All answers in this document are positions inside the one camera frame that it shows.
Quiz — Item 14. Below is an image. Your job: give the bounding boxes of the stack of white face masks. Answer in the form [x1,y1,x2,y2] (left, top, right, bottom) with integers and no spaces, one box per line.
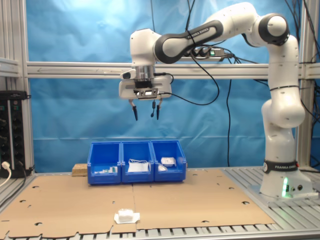
[127,158,151,173]

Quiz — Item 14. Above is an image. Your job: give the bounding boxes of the aluminium frame post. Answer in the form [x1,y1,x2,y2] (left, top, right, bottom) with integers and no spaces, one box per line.
[296,0,319,169]
[0,0,35,174]

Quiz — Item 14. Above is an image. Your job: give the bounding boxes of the long aluminium frame beam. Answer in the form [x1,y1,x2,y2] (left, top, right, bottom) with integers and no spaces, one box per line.
[26,61,320,80]

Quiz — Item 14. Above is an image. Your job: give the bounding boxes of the blue bin with masks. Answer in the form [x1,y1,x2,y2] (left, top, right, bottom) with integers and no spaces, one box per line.
[120,140,155,184]

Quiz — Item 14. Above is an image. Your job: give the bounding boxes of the black electrical rack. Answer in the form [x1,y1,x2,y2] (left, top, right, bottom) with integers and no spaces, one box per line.
[0,90,32,179]

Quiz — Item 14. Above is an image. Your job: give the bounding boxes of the white plug with cable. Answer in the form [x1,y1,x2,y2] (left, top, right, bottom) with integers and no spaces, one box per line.
[0,161,13,188]

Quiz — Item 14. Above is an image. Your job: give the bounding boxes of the white gauze packet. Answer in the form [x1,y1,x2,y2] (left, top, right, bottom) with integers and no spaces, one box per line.
[113,207,141,225]

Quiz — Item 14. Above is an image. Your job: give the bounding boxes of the black camera cable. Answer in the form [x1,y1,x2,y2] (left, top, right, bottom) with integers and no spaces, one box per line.
[153,29,221,104]

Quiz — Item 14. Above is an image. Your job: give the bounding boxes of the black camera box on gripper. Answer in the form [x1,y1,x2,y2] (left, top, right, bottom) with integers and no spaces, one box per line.
[133,79,161,100]

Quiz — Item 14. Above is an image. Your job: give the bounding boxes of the brown cardboard sheet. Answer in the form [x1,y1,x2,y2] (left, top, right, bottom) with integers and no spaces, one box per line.
[132,168,277,230]
[0,174,138,239]

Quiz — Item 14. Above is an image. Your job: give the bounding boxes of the grey power strip on beam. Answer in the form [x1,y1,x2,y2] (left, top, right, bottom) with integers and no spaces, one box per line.
[191,46,226,62]

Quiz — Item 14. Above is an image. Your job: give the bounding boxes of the blue bin with green packets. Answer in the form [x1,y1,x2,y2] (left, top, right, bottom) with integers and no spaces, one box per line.
[87,141,123,186]

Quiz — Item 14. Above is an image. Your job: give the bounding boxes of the printed flat packet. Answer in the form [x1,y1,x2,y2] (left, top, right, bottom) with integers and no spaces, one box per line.
[161,156,177,167]

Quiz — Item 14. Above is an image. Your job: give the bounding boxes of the blue bin with gauze packets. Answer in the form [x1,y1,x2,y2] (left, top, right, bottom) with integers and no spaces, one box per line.
[150,139,188,183]

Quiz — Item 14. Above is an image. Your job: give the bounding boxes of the black hanging cable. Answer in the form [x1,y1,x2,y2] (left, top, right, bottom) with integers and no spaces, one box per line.
[226,53,237,162]

